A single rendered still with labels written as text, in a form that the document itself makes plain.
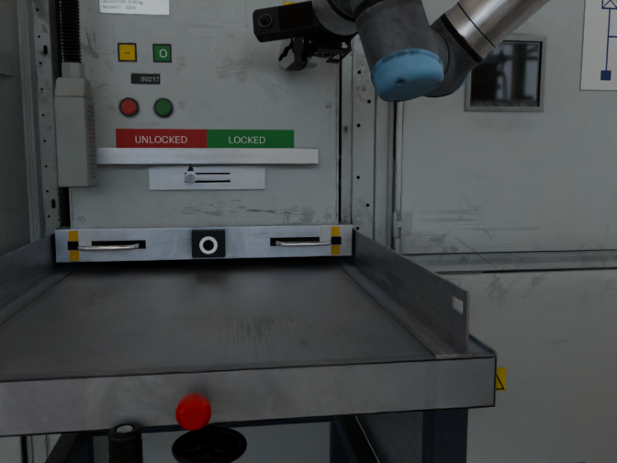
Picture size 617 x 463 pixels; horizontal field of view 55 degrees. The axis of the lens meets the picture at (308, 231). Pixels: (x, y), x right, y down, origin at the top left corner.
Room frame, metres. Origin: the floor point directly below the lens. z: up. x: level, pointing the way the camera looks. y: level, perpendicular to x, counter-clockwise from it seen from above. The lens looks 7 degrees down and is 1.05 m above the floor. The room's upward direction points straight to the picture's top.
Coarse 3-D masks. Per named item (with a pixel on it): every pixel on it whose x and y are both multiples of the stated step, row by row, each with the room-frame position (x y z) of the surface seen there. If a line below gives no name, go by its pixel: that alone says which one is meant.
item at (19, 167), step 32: (0, 0) 1.12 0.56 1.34; (0, 32) 1.11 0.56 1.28; (32, 32) 1.17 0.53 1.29; (0, 64) 1.07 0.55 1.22; (32, 64) 1.16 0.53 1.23; (0, 96) 1.10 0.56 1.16; (32, 96) 1.16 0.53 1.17; (0, 128) 1.09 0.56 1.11; (0, 160) 1.08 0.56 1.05; (32, 160) 1.17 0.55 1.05; (0, 192) 1.08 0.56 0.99; (32, 192) 1.17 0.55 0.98; (0, 224) 1.07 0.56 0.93
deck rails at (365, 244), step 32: (0, 256) 0.80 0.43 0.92; (32, 256) 0.93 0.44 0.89; (352, 256) 1.13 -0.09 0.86; (384, 256) 0.90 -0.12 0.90; (0, 288) 0.79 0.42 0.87; (32, 288) 0.89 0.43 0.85; (384, 288) 0.89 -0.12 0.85; (416, 288) 0.75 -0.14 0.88; (448, 288) 0.64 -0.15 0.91; (0, 320) 0.71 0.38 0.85; (416, 320) 0.71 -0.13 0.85; (448, 320) 0.63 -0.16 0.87; (448, 352) 0.59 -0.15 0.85
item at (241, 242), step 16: (320, 224) 1.11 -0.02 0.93; (336, 224) 1.11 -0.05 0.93; (64, 240) 1.04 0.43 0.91; (96, 240) 1.04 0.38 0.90; (112, 240) 1.05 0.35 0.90; (128, 240) 1.05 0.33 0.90; (144, 240) 1.06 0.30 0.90; (160, 240) 1.06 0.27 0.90; (176, 240) 1.06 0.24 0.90; (240, 240) 1.08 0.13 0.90; (256, 240) 1.08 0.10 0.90; (272, 240) 1.09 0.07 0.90; (288, 240) 1.09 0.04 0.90; (304, 240) 1.10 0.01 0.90; (336, 240) 1.11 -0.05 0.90; (352, 240) 1.11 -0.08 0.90; (64, 256) 1.04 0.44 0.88; (96, 256) 1.04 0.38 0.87; (112, 256) 1.05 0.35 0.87; (128, 256) 1.05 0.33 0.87; (144, 256) 1.06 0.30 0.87; (160, 256) 1.06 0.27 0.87; (176, 256) 1.06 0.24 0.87; (240, 256) 1.08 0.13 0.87; (256, 256) 1.08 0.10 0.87; (272, 256) 1.09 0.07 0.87; (288, 256) 1.09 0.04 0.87; (304, 256) 1.10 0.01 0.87
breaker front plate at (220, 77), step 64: (192, 0) 1.08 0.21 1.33; (256, 0) 1.10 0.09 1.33; (128, 64) 1.07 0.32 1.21; (192, 64) 1.08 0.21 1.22; (256, 64) 1.10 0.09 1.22; (320, 64) 1.11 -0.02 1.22; (128, 128) 1.06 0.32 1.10; (192, 128) 1.08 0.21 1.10; (256, 128) 1.10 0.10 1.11; (320, 128) 1.11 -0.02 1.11; (128, 192) 1.06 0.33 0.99; (192, 192) 1.08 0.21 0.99; (256, 192) 1.10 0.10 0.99; (320, 192) 1.11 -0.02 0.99
